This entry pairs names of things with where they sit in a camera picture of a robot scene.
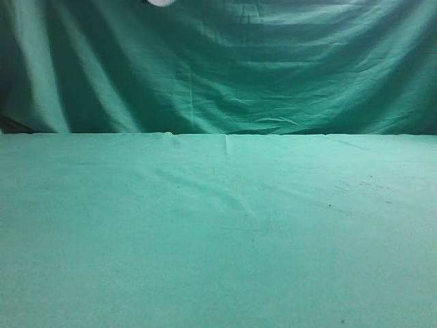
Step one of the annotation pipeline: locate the white dimpled golf ball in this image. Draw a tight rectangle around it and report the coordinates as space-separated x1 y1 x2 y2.
147 0 176 7

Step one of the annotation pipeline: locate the green table cloth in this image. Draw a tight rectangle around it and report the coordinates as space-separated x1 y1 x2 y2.
1 133 436 327

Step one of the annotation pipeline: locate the green backdrop curtain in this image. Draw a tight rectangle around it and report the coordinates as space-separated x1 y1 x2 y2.
1 1 436 135

